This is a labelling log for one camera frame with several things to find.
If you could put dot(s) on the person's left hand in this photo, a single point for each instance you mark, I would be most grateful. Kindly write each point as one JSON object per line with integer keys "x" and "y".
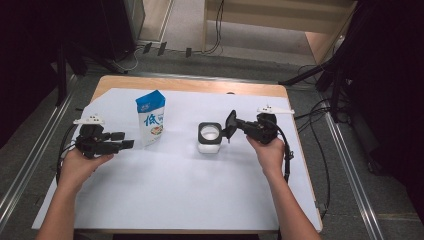
{"x": 75, "y": 170}

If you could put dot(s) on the light wooden frame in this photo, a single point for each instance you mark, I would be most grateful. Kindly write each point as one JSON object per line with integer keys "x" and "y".
{"x": 253, "y": 25}

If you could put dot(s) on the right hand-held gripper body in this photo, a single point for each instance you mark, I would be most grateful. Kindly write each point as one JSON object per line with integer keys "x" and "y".
{"x": 265, "y": 130}

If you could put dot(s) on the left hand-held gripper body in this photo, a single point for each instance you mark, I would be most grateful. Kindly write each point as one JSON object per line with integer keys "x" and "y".
{"x": 91, "y": 143}

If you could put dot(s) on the small black plug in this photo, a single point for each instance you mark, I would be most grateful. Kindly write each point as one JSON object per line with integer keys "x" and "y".
{"x": 188, "y": 52}
{"x": 162, "y": 48}
{"x": 147, "y": 47}

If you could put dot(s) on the clear jar with black lid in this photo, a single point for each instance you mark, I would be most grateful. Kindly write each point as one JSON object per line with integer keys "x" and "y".
{"x": 210, "y": 148}

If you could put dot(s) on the wooden table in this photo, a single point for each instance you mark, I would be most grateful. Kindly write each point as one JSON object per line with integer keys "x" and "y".
{"x": 200, "y": 86}

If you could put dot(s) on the black tripod stand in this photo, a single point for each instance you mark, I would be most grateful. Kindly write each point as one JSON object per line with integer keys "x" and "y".
{"x": 61, "y": 76}
{"x": 336, "y": 100}

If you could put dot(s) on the metal floor rail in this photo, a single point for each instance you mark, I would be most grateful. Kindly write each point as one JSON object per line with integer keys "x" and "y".
{"x": 38, "y": 153}
{"x": 355, "y": 183}

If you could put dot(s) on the white paper sheet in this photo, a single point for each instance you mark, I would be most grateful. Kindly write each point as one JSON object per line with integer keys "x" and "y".
{"x": 183, "y": 193}

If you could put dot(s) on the person's right hand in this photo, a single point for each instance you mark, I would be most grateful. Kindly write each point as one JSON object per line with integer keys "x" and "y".
{"x": 271, "y": 156}

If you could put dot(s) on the dark cabinet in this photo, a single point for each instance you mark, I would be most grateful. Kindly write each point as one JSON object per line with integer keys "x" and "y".
{"x": 135, "y": 16}

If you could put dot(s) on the black curtain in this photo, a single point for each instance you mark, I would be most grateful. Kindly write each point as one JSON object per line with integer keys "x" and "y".
{"x": 26, "y": 50}
{"x": 393, "y": 83}

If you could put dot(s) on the blue white snack bag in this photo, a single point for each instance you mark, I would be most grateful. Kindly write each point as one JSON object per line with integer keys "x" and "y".
{"x": 150, "y": 123}

